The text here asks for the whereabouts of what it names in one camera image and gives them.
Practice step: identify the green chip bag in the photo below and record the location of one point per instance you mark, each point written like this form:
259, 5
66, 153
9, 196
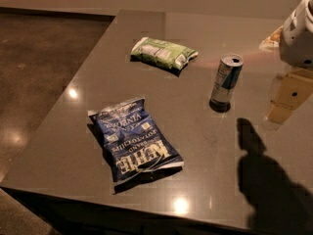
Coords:
163, 54

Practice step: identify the blue kettle chip bag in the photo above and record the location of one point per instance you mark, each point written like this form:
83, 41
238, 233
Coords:
134, 141

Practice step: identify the redbull can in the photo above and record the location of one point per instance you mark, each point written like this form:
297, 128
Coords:
229, 69

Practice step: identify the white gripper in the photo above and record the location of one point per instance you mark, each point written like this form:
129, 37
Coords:
297, 43

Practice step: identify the orange white object on table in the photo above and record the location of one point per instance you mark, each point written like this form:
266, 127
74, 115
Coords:
272, 42

